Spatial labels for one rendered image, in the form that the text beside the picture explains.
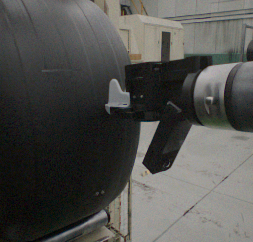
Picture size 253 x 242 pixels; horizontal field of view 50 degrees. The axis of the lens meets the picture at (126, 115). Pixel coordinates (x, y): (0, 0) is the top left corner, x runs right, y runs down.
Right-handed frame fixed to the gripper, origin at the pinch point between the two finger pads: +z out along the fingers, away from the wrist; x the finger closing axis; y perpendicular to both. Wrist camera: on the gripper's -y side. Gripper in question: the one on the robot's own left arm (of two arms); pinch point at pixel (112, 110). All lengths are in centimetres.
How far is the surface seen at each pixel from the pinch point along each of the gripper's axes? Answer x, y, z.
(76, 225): -0.1, -29.6, 19.4
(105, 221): -8.1, -31.6, 18.8
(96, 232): -6.4, -34.8, 20.9
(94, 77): 1.9, 6.0, 2.0
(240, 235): -154, -117, 60
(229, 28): -1014, 186, 551
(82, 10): -1.4, 19.7, 9.2
